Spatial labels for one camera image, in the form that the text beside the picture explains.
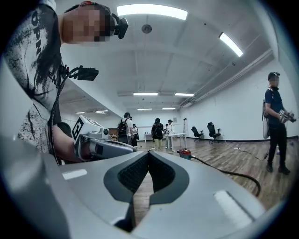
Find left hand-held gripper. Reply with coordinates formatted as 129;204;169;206
71;115;138;163

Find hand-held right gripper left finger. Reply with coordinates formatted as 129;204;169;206
42;150;150;239

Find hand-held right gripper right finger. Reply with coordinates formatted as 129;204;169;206
131;150;266;239

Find black vacuum cleaner hose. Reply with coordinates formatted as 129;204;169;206
190;155;262;197

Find person's left forearm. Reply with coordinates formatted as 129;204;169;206
52;123;82;164

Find red vacuum cleaner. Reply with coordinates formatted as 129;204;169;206
177;149;192;159

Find person's left hand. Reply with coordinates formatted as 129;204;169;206
81;141;97;160

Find black office chair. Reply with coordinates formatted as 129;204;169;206
191;126;204;142
206;122;221;144

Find black chest-mounted device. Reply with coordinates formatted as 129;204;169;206
76;65;99;82

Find person's white patterned shirt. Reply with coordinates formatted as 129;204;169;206
2;0;65;162

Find person's head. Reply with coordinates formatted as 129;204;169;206
57;3;115;47

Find white ceiling pipes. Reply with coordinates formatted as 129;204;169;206
175;48;274;110

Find black body-worn cable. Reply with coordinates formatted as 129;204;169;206
47;64;81;166

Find black floor cable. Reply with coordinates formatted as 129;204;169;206
224;139;269;162

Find black head-mounted camera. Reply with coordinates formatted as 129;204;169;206
64;1;129;40

